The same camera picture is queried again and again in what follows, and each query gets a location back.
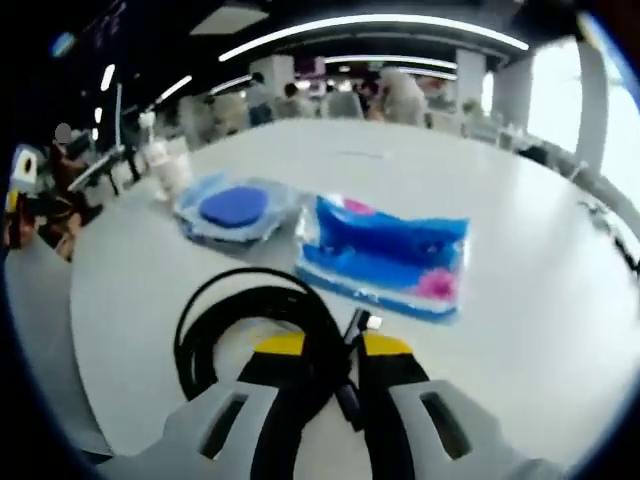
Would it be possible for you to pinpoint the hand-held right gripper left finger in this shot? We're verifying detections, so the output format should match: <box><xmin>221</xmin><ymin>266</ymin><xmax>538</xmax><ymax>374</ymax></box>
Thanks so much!
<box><xmin>162</xmin><ymin>332</ymin><xmax>314</xmax><ymax>480</ymax></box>

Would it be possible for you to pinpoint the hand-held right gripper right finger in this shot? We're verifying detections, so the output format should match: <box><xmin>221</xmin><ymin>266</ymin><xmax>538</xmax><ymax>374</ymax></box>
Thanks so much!
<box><xmin>355</xmin><ymin>333</ymin><xmax>506</xmax><ymax>480</ymax></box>

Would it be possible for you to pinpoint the black cable item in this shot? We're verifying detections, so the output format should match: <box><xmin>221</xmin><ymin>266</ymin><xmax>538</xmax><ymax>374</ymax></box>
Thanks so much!
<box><xmin>173</xmin><ymin>267</ymin><xmax>384</xmax><ymax>434</ymax></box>

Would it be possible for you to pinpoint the clear plastic water bottle item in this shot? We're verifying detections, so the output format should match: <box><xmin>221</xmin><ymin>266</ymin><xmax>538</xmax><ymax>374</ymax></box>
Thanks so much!
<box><xmin>138</xmin><ymin>112</ymin><xmax>170</xmax><ymax>200</ymax></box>

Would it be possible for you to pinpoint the blue tissue packet item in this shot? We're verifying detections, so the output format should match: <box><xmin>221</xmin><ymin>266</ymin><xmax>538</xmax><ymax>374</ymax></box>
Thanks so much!
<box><xmin>294</xmin><ymin>193</ymin><xmax>472</xmax><ymax>326</ymax></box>

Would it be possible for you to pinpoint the clear packet with blue pad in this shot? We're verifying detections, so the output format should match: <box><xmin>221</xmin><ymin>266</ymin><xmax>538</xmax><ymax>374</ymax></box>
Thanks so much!
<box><xmin>173</xmin><ymin>172</ymin><xmax>302</xmax><ymax>247</ymax></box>

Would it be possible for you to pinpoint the white side desk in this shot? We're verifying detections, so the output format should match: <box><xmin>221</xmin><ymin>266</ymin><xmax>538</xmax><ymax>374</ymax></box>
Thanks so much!
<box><xmin>67</xmin><ymin>144</ymin><xmax>127</xmax><ymax>194</ymax></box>

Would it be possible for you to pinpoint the white table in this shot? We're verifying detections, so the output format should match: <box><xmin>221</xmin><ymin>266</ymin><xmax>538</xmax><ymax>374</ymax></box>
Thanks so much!
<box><xmin>69</xmin><ymin>117</ymin><xmax>640</xmax><ymax>480</ymax></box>

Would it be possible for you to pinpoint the ceiling air vent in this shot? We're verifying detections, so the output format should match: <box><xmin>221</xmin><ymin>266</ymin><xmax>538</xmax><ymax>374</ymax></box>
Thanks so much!
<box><xmin>189</xmin><ymin>4</ymin><xmax>272</xmax><ymax>37</ymax></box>

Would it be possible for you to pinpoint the narrow window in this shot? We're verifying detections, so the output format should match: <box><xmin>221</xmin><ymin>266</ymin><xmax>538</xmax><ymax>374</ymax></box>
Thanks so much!
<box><xmin>527</xmin><ymin>47</ymin><xmax>584</xmax><ymax>152</ymax></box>

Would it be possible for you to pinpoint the curved ceiling light strip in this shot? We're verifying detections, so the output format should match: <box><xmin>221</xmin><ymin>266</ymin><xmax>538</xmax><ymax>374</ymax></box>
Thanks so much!
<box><xmin>218</xmin><ymin>13</ymin><xmax>530</xmax><ymax>63</ymax></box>

